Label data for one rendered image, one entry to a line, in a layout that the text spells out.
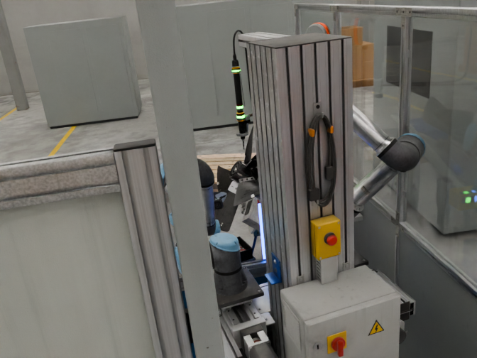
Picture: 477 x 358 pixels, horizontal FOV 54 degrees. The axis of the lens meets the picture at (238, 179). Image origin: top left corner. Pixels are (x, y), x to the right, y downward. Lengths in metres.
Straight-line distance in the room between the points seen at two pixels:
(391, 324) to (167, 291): 1.05
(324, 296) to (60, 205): 1.07
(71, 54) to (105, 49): 0.64
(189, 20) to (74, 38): 2.65
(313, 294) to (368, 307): 0.18
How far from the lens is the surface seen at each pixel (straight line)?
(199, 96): 8.10
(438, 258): 2.31
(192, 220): 0.71
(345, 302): 1.59
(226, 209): 2.75
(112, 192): 0.70
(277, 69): 1.39
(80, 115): 9.95
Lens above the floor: 2.19
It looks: 22 degrees down
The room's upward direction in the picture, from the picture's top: 6 degrees counter-clockwise
